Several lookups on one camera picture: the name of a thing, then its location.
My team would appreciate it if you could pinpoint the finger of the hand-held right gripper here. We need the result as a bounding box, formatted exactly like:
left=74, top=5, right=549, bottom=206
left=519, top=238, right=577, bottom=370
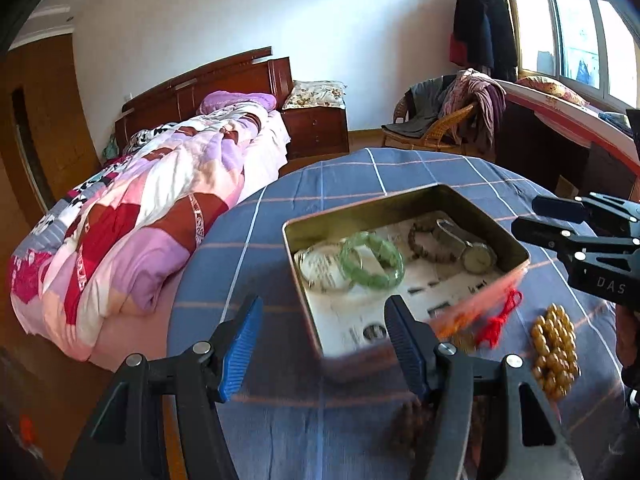
left=510, top=216, right=640, bottom=262
left=531, top=191, right=640, bottom=239

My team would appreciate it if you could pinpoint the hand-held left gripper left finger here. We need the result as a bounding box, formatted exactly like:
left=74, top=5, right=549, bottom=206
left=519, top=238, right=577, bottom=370
left=62, top=294, right=265, bottom=480

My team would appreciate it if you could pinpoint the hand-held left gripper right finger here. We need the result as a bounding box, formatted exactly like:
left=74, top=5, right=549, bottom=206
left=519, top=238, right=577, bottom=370
left=382, top=294, right=583, bottom=480

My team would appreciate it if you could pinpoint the red knotted cord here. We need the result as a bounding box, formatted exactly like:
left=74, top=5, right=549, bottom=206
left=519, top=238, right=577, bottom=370
left=475, top=287, right=524, bottom=349

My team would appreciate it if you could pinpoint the yellow bead necklace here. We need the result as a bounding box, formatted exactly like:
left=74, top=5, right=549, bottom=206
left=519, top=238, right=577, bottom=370
left=531, top=304, right=582, bottom=402

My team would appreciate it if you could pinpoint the brown wooden bead string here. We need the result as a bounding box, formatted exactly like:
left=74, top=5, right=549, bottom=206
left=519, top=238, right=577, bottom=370
left=390, top=395, right=493, bottom=467

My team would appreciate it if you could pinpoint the pink metal tin box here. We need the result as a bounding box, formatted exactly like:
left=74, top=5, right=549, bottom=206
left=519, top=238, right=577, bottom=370
left=282, top=183, right=532, bottom=383

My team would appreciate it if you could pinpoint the person's right hand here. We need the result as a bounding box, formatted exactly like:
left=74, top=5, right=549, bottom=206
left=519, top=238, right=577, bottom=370
left=615, top=305, right=640, bottom=367

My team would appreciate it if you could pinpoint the brown cardboard box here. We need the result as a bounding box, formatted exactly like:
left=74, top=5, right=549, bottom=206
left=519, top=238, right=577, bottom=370
left=554, top=175, right=581, bottom=199

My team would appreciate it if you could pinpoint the green jade bangle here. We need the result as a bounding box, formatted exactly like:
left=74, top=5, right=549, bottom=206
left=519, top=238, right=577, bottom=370
left=340, top=232, right=405, bottom=291

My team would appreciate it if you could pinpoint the silver wristwatch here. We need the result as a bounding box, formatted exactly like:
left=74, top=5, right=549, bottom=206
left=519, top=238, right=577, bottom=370
left=432, top=219, right=499, bottom=275

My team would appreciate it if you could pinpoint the window bench with pink cover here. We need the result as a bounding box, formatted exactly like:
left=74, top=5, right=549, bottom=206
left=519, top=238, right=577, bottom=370
left=492, top=80, right=640, bottom=202

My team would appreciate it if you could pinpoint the blue plaid tablecloth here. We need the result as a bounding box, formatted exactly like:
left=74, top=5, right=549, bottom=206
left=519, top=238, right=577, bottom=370
left=167, top=147, right=632, bottom=480

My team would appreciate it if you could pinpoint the clear glass bangle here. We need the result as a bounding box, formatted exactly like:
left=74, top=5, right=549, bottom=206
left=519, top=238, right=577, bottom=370
left=295, top=245, right=356, bottom=293

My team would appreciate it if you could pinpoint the blue folded cloth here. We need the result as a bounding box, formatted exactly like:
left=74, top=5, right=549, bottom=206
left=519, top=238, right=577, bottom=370
left=597, top=110, right=634, bottom=134

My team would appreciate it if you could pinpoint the floral cushion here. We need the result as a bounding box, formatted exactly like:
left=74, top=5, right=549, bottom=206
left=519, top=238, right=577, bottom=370
left=514, top=75, right=589, bottom=107

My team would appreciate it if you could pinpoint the wicker chair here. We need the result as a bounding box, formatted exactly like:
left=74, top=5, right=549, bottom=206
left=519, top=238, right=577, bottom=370
left=382, top=76, right=501, bottom=155

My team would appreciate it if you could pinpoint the pink patterned garment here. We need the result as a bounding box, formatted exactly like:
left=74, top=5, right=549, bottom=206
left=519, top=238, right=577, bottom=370
left=440, top=68, right=507, bottom=155

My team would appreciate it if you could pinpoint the grey garment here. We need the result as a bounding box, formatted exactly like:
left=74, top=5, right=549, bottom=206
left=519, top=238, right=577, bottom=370
left=384, top=80, right=459, bottom=139

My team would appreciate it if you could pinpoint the window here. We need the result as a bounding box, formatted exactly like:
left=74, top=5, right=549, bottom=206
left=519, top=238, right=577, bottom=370
left=507, top=0, right=640, bottom=112

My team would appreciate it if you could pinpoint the pink patchwork quilt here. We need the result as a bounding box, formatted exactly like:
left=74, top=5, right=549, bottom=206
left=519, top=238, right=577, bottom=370
left=10, top=101, right=274, bottom=362

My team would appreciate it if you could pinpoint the dark hooded hanging coat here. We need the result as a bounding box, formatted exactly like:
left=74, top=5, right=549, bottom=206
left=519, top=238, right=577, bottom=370
left=469, top=0, right=520, bottom=82

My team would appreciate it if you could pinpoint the black hanging coat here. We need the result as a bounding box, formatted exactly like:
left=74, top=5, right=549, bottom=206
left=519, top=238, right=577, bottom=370
left=452, top=0, right=494, bottom=69

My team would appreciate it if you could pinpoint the dark wooden nightstand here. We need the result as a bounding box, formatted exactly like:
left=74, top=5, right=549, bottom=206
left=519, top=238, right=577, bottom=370
left=282, top=104, right=350, bottom=161

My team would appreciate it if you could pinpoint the black and white cloth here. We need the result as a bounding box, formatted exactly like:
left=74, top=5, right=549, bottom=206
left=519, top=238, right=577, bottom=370
left=124, top=122, right=177, bottom=154

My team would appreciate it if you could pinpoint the purple pillow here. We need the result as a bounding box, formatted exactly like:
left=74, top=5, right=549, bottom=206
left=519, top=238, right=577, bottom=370
left=197, top=90, right=278, bottom=116

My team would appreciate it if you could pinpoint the dark wooden bed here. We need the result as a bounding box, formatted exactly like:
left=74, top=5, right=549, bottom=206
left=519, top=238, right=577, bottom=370
left=10, top=46, right=294, bottom=376

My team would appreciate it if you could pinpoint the floral pillow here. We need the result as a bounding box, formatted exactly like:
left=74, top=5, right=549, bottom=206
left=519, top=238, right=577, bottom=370
left=281, top=80, right=347, bottom=111

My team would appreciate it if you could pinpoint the wooden wardrobe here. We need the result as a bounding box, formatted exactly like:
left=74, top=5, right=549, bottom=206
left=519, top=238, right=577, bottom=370
left=0, top=34, right=102, bottom=217

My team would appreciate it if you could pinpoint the dark bead bracelet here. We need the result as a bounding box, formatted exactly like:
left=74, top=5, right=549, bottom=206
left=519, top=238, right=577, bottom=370
left=407, top=220, right=458, bottom=264

